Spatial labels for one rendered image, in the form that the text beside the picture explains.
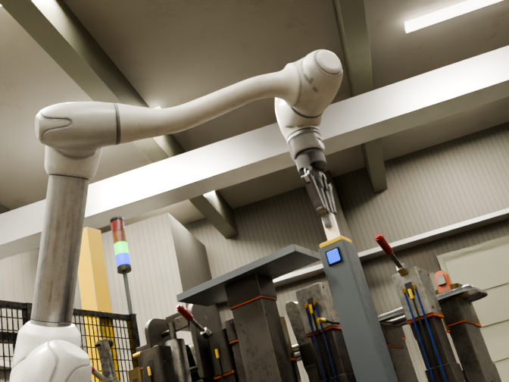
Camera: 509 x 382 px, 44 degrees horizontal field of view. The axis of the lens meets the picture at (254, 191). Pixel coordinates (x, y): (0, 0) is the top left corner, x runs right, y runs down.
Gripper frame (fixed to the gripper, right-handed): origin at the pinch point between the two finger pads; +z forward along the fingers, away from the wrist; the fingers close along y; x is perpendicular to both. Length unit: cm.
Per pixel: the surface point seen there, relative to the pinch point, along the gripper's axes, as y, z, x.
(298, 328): 19.0, 15.9, 25.0
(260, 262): -6.9, 3.4, 17.4
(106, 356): 17, 3, 94
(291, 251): -6.9, 3.8, 8.7
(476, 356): 27.8, 35.5, -15.9
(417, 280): 12.4, 16.4, -12.5
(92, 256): 78, -65, 154
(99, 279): 81, -53, 154
